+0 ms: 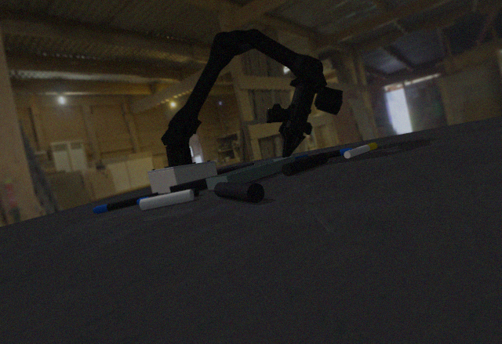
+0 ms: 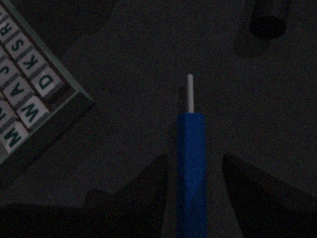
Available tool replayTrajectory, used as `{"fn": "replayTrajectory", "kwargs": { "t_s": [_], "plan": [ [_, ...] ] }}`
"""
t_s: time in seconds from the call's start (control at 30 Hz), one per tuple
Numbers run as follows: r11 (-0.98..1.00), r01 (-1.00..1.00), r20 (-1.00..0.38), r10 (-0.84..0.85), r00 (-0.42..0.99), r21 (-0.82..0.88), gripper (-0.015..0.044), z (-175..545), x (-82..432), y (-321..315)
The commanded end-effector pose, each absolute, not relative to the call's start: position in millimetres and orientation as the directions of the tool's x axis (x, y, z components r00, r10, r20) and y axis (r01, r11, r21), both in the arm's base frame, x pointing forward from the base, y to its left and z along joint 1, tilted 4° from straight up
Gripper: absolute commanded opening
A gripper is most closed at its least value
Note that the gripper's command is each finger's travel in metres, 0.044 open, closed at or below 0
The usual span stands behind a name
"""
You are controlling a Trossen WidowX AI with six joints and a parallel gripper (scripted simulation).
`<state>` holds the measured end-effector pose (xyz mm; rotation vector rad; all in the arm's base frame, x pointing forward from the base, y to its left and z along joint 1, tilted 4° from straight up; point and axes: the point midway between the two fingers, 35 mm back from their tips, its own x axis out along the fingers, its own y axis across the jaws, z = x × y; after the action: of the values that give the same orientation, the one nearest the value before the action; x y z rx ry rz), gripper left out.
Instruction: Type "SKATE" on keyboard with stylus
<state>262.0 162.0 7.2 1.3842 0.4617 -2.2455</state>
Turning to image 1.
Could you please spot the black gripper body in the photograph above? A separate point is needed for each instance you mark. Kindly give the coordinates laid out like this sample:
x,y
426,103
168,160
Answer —
x,y
298,121

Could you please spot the keyboard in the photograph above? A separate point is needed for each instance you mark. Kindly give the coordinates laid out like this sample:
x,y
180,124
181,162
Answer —
x,y
251,173

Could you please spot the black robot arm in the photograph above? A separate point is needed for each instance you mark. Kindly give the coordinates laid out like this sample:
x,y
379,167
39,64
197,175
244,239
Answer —
x,y
310,81

